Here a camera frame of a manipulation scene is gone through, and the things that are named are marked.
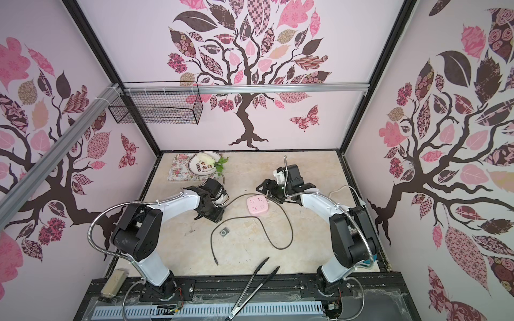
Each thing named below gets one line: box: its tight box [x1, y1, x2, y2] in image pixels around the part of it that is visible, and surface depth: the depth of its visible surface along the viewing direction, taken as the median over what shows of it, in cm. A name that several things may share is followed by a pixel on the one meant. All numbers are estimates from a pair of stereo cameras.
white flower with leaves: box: [196, 152, 230, 177], surface depth 113 cm
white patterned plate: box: [188, 151, 221, 176], surface depth 113 cm
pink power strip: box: [246, 195, 269, 214], surface depth 97 cm
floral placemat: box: [167, 153, 218, 182], surface depth 112 cm
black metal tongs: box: [224, 257, 281, 321], surface depth 71 cm
